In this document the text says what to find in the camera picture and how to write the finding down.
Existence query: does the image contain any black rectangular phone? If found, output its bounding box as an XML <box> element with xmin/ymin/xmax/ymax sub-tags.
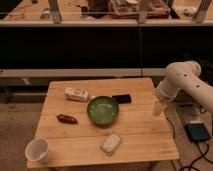
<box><xmin>113</xmin><ymin>94</ymin><xmax>131</xmax><ymax>104</ymax></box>

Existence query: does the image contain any wooden side table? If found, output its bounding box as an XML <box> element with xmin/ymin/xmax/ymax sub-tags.
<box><xmin>36</xmin><ymin>78</ymin><xmax>179</xmax><ymax>167</ymax></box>

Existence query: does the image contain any black floor cable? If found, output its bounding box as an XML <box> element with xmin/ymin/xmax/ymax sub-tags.
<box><xmin>165</xmin><ymin>117</ymin><xmax>213</xmax><ymax>171</ymax></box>

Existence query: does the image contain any black power adapter box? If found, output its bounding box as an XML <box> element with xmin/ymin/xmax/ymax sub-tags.
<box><xmin>184</xmin><ymin>123</ymin><xmax>210</xmax><ymax>142</ymax></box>

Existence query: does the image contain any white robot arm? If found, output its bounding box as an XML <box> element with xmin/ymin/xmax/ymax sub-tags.
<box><xmin>153</xmin><ymin>61</ymin><xmax>213</xmax><ymax>116</ymax></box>

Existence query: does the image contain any white ceramic cup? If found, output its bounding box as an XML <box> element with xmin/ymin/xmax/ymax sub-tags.
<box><xmin>25</xmin><ymin>138</ymin><xmax>50</xmax><ymax>164</ymax></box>

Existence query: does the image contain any green ceramic bowl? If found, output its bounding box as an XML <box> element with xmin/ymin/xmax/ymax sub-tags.
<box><xmin>87</xmin><ymin>96</ymin><xmax>119</xmax><ymax>126</ymax></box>

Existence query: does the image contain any long background workbench shelf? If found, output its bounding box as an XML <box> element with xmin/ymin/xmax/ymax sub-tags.
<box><xmin>0</xmin><ymin>0</ymin><xmax>213</xmax><ymax>27</ymax></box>

